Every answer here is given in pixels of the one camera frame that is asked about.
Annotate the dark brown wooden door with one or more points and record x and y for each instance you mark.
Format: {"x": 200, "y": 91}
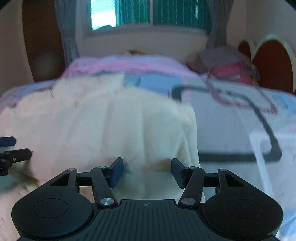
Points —
{"x": 42, "y": 40}

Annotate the yellow patterned pillow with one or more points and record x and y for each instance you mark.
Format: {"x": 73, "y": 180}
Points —
{"x": 136, "y": 52}

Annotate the grey curtain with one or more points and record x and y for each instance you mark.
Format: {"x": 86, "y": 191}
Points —
{"x": 66, "y": 19}
{"x": 219, "y": 13}

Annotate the folded grey pink clothes pile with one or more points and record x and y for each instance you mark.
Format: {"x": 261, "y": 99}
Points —
{"x": 223, "y": 63}

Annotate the red flower-shaped headboard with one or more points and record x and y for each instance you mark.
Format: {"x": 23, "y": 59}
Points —
{"x": 274, "y": 60}

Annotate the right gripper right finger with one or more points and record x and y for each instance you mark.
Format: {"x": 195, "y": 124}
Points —
{"x": 190, "y": 179}

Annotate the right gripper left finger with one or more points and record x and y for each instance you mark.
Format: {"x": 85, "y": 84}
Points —
{"x": 104, "y": 179}

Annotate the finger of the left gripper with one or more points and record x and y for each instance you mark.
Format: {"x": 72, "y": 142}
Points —
{"x": 7, "y": 141}
{"x": 15, "y": 156}

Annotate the grey right curtain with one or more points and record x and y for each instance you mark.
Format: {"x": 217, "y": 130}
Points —
{"x": 219, "y": 13}

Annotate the cream white quilted garment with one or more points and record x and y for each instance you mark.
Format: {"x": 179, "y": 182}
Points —
{"x": 87, "y": 122}

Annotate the pink blanket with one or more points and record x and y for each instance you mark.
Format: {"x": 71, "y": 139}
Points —
{"x": 128, "y": 64}

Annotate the patterned blue pink bedsheet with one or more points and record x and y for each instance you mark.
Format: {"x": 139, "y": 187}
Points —
{"x": 248, "y": 130}

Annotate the grey left curtain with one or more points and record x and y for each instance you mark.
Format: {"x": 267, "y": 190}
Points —
{"x": 66, "y": 19}

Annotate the window with green blinds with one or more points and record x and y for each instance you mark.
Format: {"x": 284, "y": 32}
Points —
{"x": 177, "y": 13}

